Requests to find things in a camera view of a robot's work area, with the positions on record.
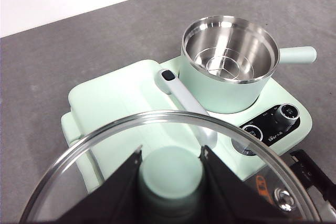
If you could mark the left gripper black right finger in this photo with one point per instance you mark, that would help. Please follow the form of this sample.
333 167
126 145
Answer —
225 197

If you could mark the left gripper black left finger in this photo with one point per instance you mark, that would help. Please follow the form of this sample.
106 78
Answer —
115 197

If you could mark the glass pot lid green knob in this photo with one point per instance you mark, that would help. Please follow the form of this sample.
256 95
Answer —
170 169

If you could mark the silver control knob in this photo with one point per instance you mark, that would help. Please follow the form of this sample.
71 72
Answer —
252 132
288 112

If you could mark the mint green breakfast machine base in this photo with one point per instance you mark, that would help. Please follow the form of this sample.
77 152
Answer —
275 98

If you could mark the mint green saucepan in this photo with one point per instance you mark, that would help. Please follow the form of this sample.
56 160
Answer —
223 95

